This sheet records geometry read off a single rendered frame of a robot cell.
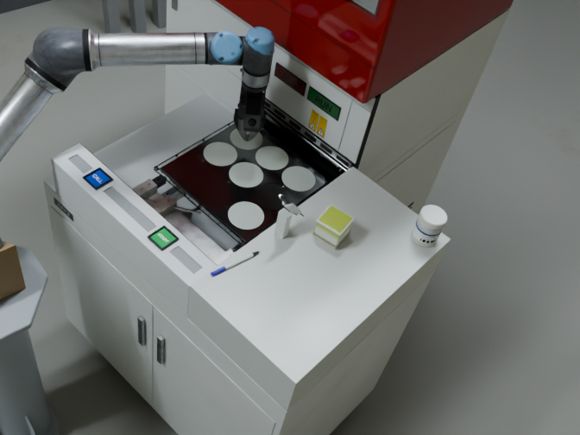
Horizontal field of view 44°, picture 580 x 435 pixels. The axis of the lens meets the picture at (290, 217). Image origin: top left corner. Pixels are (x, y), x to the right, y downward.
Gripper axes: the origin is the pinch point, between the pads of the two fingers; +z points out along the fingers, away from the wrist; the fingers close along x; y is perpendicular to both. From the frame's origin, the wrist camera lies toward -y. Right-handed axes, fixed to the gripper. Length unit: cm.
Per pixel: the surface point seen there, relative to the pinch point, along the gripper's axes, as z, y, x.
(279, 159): 5.1, -1.3, -10.2
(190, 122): 13.1, 18.1, 18.2
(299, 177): 5.2, -7.6, -16.4
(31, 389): 61, -55, 54
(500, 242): 95, 54, -122
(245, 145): 5.1, 2.6, 0.1
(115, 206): -0.9, -32.1, 31.7
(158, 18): 89, 177, 53
